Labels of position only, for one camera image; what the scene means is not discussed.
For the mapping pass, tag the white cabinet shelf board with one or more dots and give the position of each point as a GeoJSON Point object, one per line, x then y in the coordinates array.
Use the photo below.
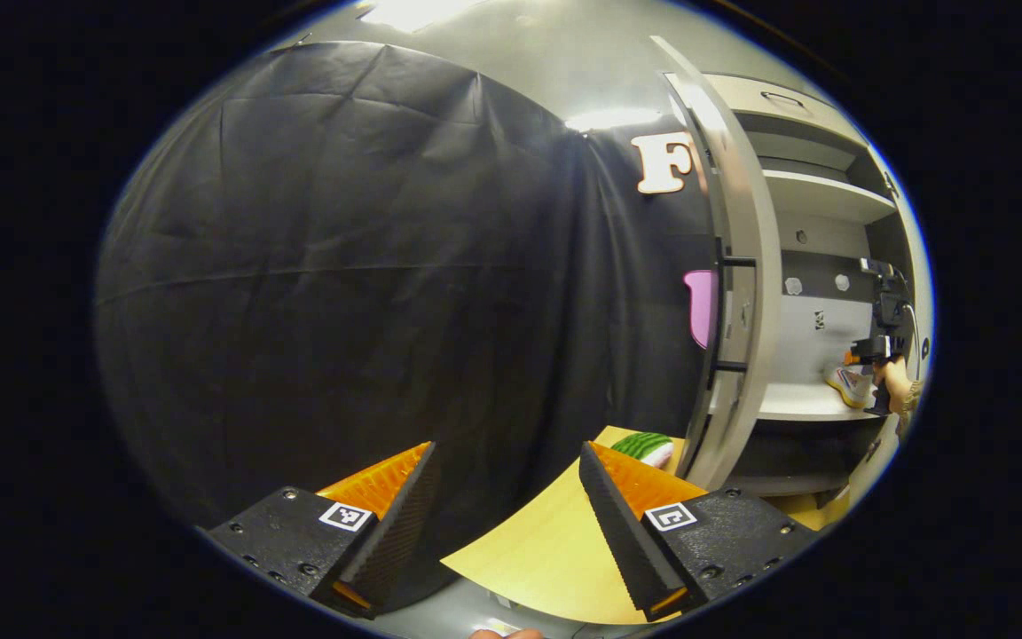
{"type": "Point", "coordinates": [821, 195]}

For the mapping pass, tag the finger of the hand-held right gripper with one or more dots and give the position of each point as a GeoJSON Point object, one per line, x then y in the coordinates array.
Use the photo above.
{"type": "Point", "coordinates": [870, 349]}

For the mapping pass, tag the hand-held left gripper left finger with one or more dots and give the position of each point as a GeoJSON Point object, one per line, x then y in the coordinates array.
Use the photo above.
{"type": "Point", "coordinates": [400, 532]}

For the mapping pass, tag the white cabinet drawer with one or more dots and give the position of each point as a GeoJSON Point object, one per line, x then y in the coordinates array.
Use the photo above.
{"type": "Point", "coordinates": [768, 115]}

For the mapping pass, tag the green striped object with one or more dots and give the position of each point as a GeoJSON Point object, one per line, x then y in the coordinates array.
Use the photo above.
{"type": "Point", "coordinates": [640, 444]}

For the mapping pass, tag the white canvas shoe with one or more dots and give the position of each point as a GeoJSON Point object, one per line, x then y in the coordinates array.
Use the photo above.
{"type": "Point", "coordinates": [848, 386]}

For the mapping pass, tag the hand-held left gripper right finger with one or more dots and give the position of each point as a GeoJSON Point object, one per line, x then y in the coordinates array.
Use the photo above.
{"type": "Point", "coordinates": [626, 541]}

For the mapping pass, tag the white shoe cabinet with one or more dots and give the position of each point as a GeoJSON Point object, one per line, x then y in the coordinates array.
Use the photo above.
{"type": "Point", "coordinates": [821, 328]}

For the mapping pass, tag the ceiling light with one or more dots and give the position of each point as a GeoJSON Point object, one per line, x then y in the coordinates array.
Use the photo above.
{"type": "Point", "coordinates": [404, 11]}

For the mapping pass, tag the black backdrop cloth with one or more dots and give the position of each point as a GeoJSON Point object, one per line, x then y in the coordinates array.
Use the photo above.
{"type": "Point", "coordinates": [342, 266]}

